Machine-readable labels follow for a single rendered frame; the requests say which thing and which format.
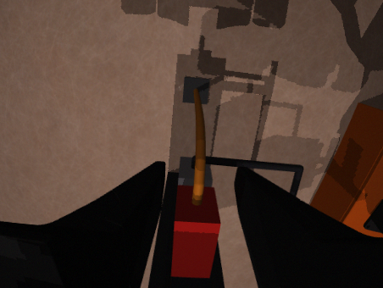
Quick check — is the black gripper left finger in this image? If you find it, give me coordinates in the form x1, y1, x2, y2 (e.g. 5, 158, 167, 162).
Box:
0, 162, 165, 288

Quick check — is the black post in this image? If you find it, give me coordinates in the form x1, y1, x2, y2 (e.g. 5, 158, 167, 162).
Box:
147, 172, 225, 288

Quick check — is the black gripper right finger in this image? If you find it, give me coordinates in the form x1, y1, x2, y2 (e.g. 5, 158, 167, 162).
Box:
235, 167, 383, 288

